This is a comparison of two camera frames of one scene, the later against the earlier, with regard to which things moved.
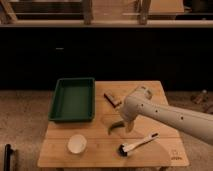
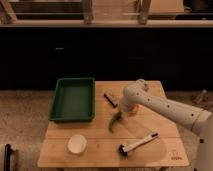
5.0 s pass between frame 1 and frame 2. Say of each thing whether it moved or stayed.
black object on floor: stayed
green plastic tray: stayed
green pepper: moved
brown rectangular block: stayed
